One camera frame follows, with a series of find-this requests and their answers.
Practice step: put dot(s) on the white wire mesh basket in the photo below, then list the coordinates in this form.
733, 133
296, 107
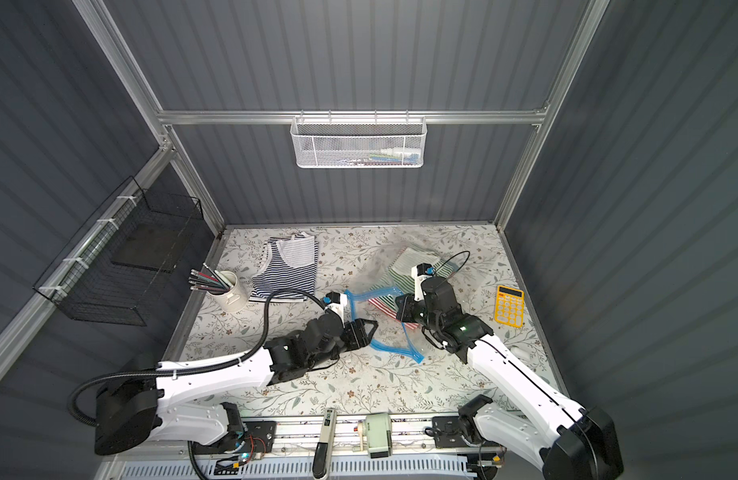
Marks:
317, 145

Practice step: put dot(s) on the black wire mesh basket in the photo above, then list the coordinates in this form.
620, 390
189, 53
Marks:
118, 270

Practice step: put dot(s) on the white mug pen holder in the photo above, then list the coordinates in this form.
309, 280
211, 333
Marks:
234, 300

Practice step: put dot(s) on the pale green box device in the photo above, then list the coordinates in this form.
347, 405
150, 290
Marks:
375, 435

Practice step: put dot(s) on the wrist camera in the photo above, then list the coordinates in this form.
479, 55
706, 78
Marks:
337, 303
419, 274

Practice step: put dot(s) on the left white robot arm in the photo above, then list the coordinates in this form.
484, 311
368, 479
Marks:
129, 408

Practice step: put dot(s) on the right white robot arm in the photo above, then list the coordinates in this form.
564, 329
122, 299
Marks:
556, 434

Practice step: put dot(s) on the markers in white basket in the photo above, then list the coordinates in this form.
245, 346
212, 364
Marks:
395, 156

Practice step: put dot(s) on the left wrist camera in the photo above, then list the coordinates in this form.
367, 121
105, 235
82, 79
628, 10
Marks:
337, 303

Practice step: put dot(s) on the clear vacuum bag blue zipper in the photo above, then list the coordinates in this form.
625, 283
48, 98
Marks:
388, 274

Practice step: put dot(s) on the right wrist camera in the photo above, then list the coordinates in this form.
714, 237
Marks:
419, 274

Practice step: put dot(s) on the navy white striped tank top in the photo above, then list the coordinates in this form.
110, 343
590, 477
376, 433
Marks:
288, 262

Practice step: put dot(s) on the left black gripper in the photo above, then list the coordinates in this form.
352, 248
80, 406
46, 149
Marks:
350, 336

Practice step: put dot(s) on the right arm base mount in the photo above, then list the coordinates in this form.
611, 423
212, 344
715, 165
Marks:
458, 432

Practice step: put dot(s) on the pens in mug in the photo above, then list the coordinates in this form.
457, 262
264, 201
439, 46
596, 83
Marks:
208, 282

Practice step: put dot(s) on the red white striped tank top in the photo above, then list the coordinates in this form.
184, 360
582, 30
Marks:
392, 305

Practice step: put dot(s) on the yellow calculator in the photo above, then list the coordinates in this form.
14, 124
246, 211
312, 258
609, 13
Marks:
509, 306

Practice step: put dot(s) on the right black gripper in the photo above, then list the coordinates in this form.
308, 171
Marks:
413, 309

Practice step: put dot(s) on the green white striped tank top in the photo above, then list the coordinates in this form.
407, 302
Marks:
400, 270

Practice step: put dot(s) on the black white handheld tool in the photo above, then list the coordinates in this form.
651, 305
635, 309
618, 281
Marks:
323, 453

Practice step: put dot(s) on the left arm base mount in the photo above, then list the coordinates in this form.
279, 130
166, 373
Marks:
258, 437

